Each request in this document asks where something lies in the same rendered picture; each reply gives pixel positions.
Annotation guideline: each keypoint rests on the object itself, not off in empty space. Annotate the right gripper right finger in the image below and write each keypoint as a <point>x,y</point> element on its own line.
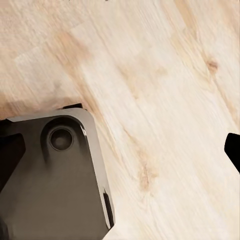
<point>232,149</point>

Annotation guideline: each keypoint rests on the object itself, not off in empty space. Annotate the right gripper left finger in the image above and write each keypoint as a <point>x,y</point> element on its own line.
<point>12,149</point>

